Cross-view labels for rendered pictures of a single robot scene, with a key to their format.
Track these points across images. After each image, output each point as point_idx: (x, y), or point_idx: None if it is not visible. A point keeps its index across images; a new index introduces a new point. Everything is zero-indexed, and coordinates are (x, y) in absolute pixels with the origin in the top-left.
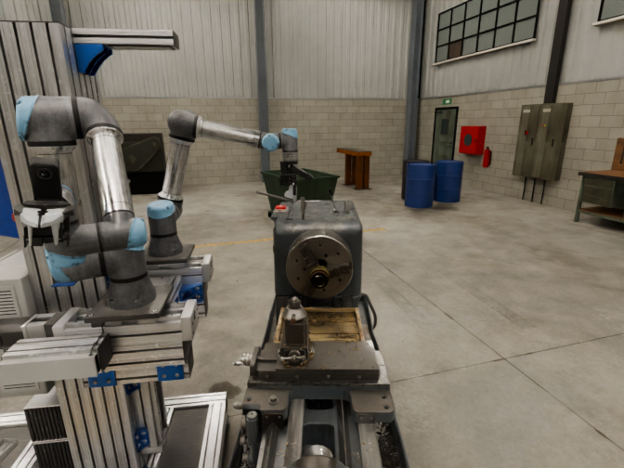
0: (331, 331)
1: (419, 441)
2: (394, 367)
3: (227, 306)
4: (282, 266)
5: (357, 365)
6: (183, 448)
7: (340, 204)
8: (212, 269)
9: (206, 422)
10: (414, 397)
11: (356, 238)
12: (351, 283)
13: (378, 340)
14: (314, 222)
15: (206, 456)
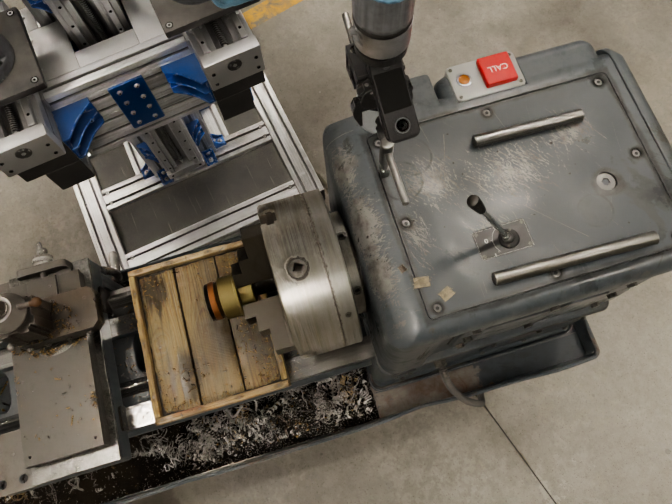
0: (201, 353)
1: (382, 503)
2: (560, 441)
3: (627, 47)
4: (329, 188)
5: (30, 432)
6: (216, 191)
7: (623, 225)
8: (248, 70)
9: (259, 195)
10: (483, 490)
11: (384, 339)
12: (376, 349)
13: (645, 394)
14: (371, 211)
15: (207, 225)
